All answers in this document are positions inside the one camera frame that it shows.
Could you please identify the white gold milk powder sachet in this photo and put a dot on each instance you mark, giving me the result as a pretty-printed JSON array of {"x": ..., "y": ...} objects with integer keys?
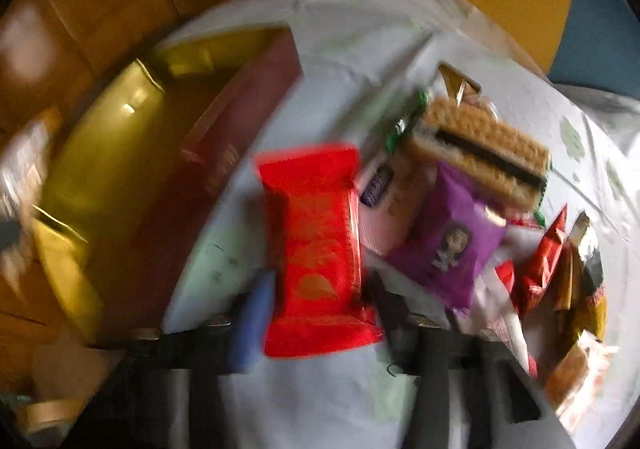
[{"x": 458, "y": 85}]

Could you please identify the gold and maroon tin box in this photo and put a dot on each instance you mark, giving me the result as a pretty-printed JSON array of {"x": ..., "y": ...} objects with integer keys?
[{"x": 131, "y": 189}]

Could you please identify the white green-patterned tablecloth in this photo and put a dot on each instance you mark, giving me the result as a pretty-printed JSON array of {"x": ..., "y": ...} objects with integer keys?
[{"x": 363, "y": 62}]

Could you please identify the yellow black snack packet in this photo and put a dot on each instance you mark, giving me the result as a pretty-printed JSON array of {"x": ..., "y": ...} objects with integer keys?
[{"x": 578, "y": 289}]

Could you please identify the red snack packet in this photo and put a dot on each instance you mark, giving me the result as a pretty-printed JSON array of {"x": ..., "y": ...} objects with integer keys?
[{"x": 313, "y": 246}]

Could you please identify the pink white snack packet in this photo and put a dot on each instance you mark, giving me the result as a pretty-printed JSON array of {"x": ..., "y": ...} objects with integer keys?
[{"x": 391, "y": 190}]

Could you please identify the purple snack packet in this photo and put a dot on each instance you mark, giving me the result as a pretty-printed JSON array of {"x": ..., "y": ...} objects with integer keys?
[{"x": 451, "y": 240}]

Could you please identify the small red candy packet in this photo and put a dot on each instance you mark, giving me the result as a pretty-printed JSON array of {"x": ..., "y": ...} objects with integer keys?
[{"x": 534, "y": 276}]

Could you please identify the orange crumb snack bag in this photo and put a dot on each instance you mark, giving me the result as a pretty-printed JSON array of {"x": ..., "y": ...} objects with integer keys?
[{"x": 573, "y": 385}]

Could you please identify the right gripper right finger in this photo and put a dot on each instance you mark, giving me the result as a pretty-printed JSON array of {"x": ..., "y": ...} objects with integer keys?
[{"x": 471, "y": 392}]

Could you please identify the wafer biscuit packet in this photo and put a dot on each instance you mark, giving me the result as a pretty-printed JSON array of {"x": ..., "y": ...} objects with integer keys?
[{"x": 508, "y": 165}]

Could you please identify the clear orange nut packet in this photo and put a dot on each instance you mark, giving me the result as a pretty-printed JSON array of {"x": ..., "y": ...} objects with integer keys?
[{"x": 24, "y": 170}]

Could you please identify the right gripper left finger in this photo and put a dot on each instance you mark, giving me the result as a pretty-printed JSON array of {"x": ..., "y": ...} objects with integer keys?
[{"x": 141, "y": 395}]

